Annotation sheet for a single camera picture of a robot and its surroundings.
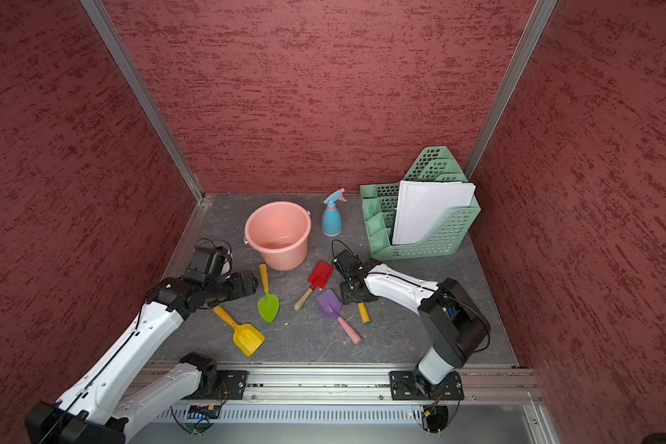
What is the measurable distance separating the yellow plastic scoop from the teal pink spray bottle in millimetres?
434

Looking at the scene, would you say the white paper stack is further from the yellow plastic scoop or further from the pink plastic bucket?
the yellow plastic scoop

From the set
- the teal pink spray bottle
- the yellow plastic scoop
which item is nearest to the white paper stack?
the teal pink spray bottle

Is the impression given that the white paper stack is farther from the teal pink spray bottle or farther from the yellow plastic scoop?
the yellow plastic scoop

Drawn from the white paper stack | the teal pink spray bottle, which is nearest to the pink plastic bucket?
the teal pink spray bottle

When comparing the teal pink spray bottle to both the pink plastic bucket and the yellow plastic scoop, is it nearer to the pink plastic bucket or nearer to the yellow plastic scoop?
the pink plastic bucket

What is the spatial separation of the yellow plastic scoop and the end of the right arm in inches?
11.6

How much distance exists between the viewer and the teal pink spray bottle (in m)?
0.97

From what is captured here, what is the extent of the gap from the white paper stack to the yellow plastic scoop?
594 mm

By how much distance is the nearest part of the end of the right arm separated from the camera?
637mm

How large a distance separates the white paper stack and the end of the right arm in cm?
28

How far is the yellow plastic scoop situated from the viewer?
2.67 feet

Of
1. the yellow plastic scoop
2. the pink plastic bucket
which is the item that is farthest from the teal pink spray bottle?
the yellow plastic scoop

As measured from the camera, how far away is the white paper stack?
0.87 metres

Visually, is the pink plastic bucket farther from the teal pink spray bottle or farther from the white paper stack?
the white paper stack
